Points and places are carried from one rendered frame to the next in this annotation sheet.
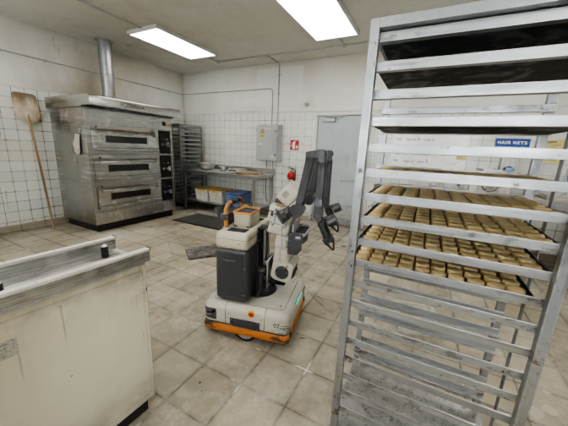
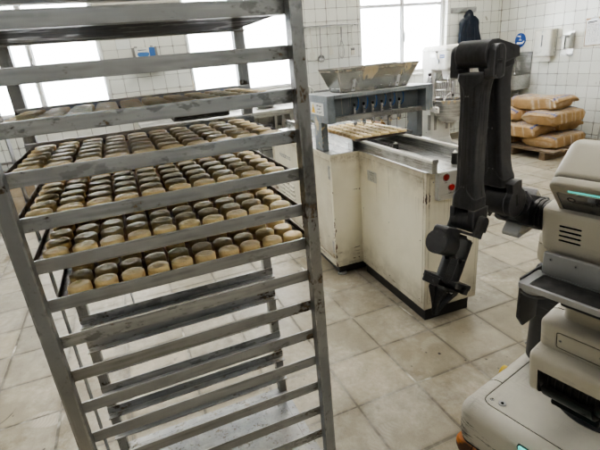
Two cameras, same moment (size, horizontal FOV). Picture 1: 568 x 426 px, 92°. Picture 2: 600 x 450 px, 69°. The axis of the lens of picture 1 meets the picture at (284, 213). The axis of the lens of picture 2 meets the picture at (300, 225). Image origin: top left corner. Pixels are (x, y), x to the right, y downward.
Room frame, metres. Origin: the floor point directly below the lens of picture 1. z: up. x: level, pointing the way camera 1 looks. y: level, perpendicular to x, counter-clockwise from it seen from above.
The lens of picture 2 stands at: (2.08, -1.24, 1.40)
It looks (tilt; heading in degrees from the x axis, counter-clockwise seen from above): 21 degrees down; 132
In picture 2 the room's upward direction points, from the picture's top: 5 degrees counter-clockwise
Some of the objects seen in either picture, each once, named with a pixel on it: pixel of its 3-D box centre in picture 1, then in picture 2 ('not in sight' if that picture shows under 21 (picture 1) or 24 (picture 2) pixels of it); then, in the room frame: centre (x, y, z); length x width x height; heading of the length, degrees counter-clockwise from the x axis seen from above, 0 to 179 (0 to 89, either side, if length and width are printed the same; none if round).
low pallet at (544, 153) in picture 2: not in sight; (532, 145); (0.62, 5.08, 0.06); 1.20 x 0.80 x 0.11; 155
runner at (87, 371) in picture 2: (428, 281); (201, 334); (1.26, -0.74, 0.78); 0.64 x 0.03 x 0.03; 63
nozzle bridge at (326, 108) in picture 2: not in sight; (369, 116); (0.54, 1.21, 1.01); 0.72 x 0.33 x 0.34; 60
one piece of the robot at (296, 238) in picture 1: (297, 235); (581, 304); (1.97, -0.11, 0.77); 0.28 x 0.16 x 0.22; 166
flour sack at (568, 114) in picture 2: not in sight; (554, 115); (0.86, 4.94, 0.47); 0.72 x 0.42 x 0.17; 68
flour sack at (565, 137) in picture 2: not in sight; (554, 137); (0.90, 4.96, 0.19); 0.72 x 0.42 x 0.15; 67
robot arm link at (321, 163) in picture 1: (320, 186); (471, 144); (1.72, -0.22, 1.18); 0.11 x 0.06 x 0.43; 166
